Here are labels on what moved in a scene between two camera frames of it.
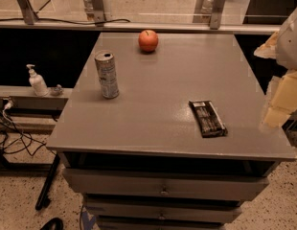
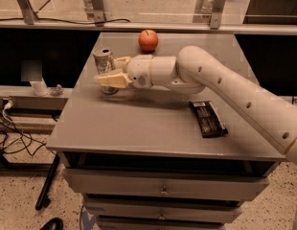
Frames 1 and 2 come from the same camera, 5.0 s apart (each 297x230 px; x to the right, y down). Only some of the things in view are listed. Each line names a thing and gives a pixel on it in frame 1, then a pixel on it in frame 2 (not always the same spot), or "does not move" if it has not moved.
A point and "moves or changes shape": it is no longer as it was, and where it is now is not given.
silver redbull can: (106, 68) moves or changes shape
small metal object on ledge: (57, 91) does not move
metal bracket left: (29, 15) does not move
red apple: (148, 40) does not move
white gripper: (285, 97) -> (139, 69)
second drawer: (166, 212) does not move
